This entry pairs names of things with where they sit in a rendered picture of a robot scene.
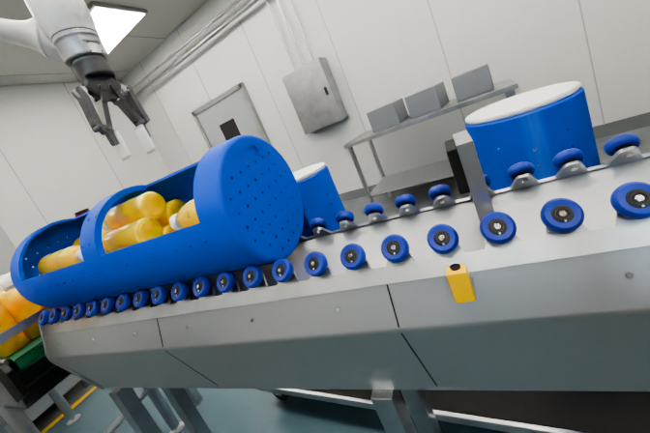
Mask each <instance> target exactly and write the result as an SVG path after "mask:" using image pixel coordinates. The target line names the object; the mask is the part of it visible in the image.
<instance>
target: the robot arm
mask: <svg viewBox="0 0 650 433"><path fill-rule="evenodd" d="M24 1H25V3H26V5H27V7H28V9H29V11H30V13H31V15H32V16H33V17H31V18H30V19H27V20H11V19H5V18H0V42H1V43H9V44H15V45H20V46H25V47H29V48H33V49H35V50H37V51H39V52H40V53H41V54H42V55H43V56H44V57H45V58H50V59H54V60H58V61H62V62H64V63H65V64H66V65H67V66H68V67H70V68H72V70H73V72H74V74H75V76H76V78H77V79H78V81H79V82H80V83H81V84H82V87H80V86H77V87H76V88H74V89H73V90H72V91H71V93H72V95H73V96H74V97H75V98H76V99H77V100H78V102H79V104H80V106H81V108H82V110H83V112H84V115H85V117H86V119H87V121H88V123H89V125H90V127H91V129H92V131H93V132H99V133H100V134H101V135H105V136H106V138H107V139H108V141H109V143H110V145H111V146H115V148H116V150H117V152H118V153H119V155H120V157H121V159H122V160H125V159H128V158H130V157H131V156H132V154H131V152H130V150H129V149H128V147H127V145H126V143H125V142H124V140H123V138H122V136H121V134H120V133H119V131H118V129H113V127H112V123H111V118H110V114H109V109H108V104H107V103H108V102H109V101H110V102H112V103H113V104H114V105H116V106H118V107H119V108H120V109H121V110H122V112H123V113H124V114H125V115H126V116H127V117H128V118H129V119H130V120H131V122H132V123H133V124H134V125H135V126H136V128H134V130H135V132H136V134H137V136H138V138H139V140H140V141H141V143H142V145H143V147H144V149H145V151H146V152H147V154H150V153H152V152H154V151H156V150H157V149H156V147H155V146H154V144H153V142H152V140H151V138H150V137H151V134H150V133H149V131H148V130H147V128H146V124H147V123H148V122H150V118H149V117H148V115H147V113H146V112H145V110H144V108H143V107H142V105H141V103H140V102H139V100H138V98H137V97H136V95H135V94H134V91H133V86H132V85H128V86H124V85H121V84H120V83H119V82H118V81H117V80H116V78H115V73H114V70H113V69H112V68H111V66H110V64H109V62H108V60H107V59H108V53H107V51H106V49H105V48H104V46H103V43H102V41H101V38H100V35H99V33H98V31H97V29H96V26H95V22H94V19H93V17H92V15H91V13H90V11H89V9H88V8H87V6H86V4H85V2H84V1H83V0H24ZM121 91H122V93H121ZM88 94H89V95H90V96H92V97H93V99H94V104H95V106H96V107H97V111H98V113H97V111H96V109H95V106H94V104H93V103H92V101H91V99H90V97H89V96H88ZM118 99H119V100H118Z"/></svg>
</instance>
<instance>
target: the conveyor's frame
mask: <svg viewBox="0 0 650 433"><path fill-rule="evenodd" d="M9 364H10V363H9V362H8V361H7V359H4V360H0V415H1V417H2V418H3V419H4V420H3V421H2V422H1V424H2V426H3V427H5V426H6V425H7V424H8V425H9V426H10V427H11V428H12V430H13V431H14V433H41V432H40V431H39V429H38V428H37V427H36V425H35V424H34V423H33V422H32V420H31V419H29V417H28V416H27V415H26V414H25V412H24V410H26V409H30V408H31V407H32V406H33V405H35V404H36V403H37V402H38V401H40V400H41V399H42V398H43V397H44V396H46V395H47V394H48V395H49V396H50V397H51V399H52V400H53V402H54V403H55V404H56V406H57V407H58V408H59V410H60V411H61V412H62V414H63V415H64V416H65V418H66V419H67V420H68V422H67V426H70V425H72V424H74V423H75V422H76V421H77V420H78V419H79V418H80V416H81V414H76V413H75V412H74V410H73V409H72V407H71V406H70V405H69V403H68V402H67V400H66V399H65V398H64V396H63V395H62V394H61V392H60V391H59V389H57V388H56V387H57V386H58V385H59V384H61V383H62V382H63V381H64V380H65V379H67V378H68V377H69V376H70V375H72V373H70V372H69V371H67V370H65V369H63V368H61V367H59V366H58V365H56V364H54V363H52V362H50V361H49V360H48V359H47V358H46V356H44V357H43V358H41V359H40V360H38V361H37V362H35V363H34V364H32V365H31V366H30V367H28V368H27V369H25V370H24V371H23V372H21V373H15V372H14V371H13V370H12V369H11V368H10V367H9ZM146 395H148V396H149V398H150V399H151V401H152V402H153V404H154V405H155V407H156V408H157V410H158V412H159V413H160V415H161V416H162V418H163V420H164V421H165V423H166V424H167V426H168V427H169V429H170V433H181V432H182V431H183V429H184V427H185V424H184V423H183V422H182V421H180V422H179V420H178V419H177V418H176V417H175V415H174V414H173V412H172V411H171V409H170V407H169V406H168V404H167V403H166V401H165V400H164V398H163V396H162V394H161V393H160V391H159V390H158V388H143V391H142V392H141V393H140V395H139V396H138V397H139V399H140V400H141V401H142V400H143V399H144V398H145V397H146ZM124 420H125V417H124V416H123V414H121V415H120V416H119V417H118V418H117V419H116V420H115V421H114V422H113V423H112V424H111V425H110V426H109V427H108V428H107V429H106V430H105V432H104V433H113V432H114V431H115V430H116V429H117V428H118V427H119V426H120V424H121V423H122V422H123V421H124Z"/></svg>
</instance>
